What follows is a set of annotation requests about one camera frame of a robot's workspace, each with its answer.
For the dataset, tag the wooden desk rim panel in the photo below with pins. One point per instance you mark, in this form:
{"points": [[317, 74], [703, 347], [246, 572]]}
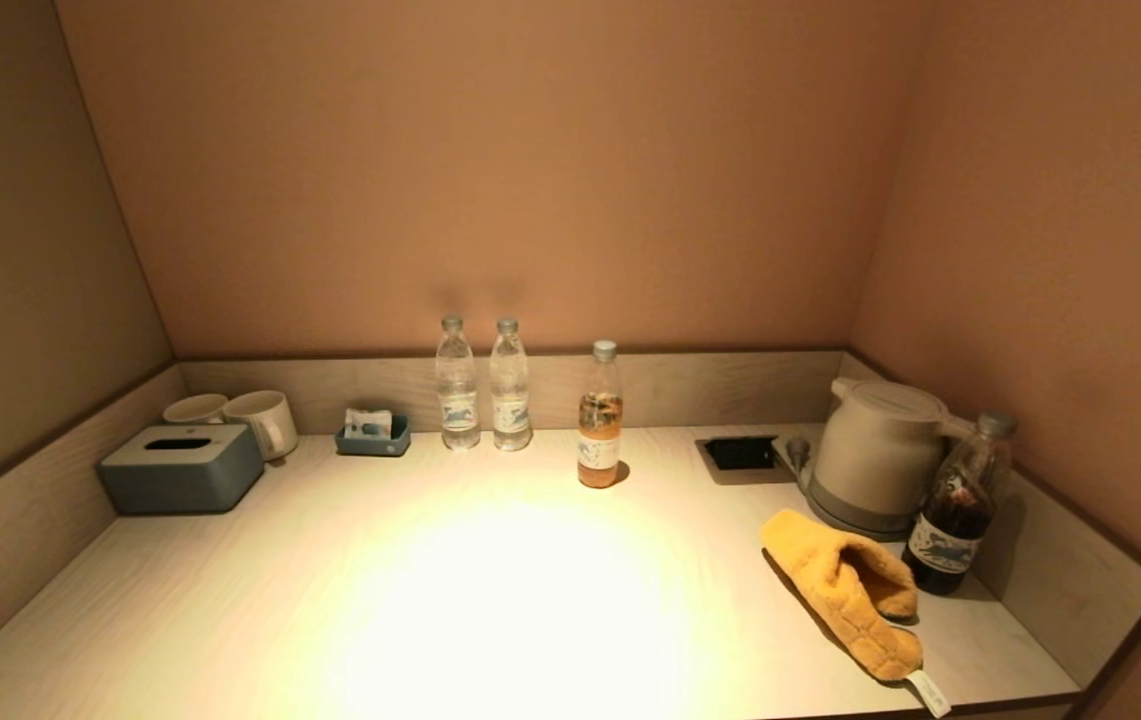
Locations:
{"points": [[20, 520]]}

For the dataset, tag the black recessed power socket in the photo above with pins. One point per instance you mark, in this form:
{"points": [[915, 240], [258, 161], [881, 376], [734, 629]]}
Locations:
{"points": [[738, 453]]}

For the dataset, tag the amber tea bottle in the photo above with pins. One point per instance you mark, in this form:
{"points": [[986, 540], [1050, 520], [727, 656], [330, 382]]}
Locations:
{"points": [[599, 430]]}

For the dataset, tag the grey kettle base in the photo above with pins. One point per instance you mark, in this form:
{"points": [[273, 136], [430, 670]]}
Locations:
{"points": [[845, 522]]}

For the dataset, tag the cream electric kettle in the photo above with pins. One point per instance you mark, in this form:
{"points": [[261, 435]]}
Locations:
{"points": [[875, 450]]}

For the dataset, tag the grey-blue tissue box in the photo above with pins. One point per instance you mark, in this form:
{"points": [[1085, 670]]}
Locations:
{"points": [[180, 472]]}

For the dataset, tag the white sachet packet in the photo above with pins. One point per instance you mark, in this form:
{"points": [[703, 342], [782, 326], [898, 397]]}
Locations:
{"points": [[368, 423]]}

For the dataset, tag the orange fluffy cleaning cloth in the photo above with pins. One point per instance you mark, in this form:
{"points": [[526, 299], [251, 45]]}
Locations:
{"points": [[850, 590]]}

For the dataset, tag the clear water bottle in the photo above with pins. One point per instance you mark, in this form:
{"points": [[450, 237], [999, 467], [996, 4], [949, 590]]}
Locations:
{"points": [[510, 400], [457, 400]]}

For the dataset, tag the dark drink bottle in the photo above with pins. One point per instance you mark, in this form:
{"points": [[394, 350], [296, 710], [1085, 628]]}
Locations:
{"points": [[955, 530]]}

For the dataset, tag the small blue tray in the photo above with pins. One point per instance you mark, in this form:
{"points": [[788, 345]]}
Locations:
{"points": [[373, 443]]}

